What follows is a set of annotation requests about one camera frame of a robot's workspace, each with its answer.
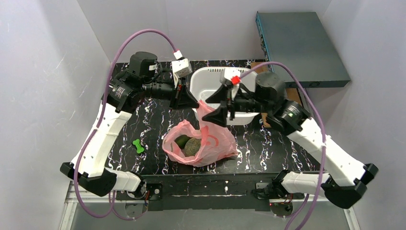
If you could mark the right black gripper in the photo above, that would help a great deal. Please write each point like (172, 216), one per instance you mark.
(230, 103)

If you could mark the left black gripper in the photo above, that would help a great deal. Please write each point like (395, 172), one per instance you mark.
(174, 94)

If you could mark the pink plastic bag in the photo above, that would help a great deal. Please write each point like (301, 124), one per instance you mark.
(216, 142)

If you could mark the fake green avocado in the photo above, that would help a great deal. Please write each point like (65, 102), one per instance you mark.
(182, 140)

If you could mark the green fake melon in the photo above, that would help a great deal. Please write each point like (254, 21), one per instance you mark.
(192, 147)

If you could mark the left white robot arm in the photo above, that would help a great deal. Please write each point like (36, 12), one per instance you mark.
(127, 90)

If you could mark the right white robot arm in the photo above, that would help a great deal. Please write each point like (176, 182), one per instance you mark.
(345, 179)

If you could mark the white plastic basin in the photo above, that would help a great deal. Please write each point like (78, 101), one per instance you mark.
(205, 81)

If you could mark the black marble mat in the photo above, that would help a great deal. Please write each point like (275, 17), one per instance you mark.
(259, 149)

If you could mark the green bone toy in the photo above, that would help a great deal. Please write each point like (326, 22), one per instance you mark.
(137, 144)

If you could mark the wooden board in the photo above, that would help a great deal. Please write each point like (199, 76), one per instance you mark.
(291, 93)

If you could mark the grey metal box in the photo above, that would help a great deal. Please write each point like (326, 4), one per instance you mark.
(299, 41)

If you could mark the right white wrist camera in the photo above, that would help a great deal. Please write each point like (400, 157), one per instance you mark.
(230, 77)

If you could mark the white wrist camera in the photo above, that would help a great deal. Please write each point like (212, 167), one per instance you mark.
(180, 69)
(230, 77)

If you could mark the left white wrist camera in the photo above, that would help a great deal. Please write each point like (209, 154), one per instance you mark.
(180, 69)

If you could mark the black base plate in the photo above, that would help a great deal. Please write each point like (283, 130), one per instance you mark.
(207, 191)

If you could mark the aluminium frame rail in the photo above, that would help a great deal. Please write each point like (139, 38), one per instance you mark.
(324, 217)

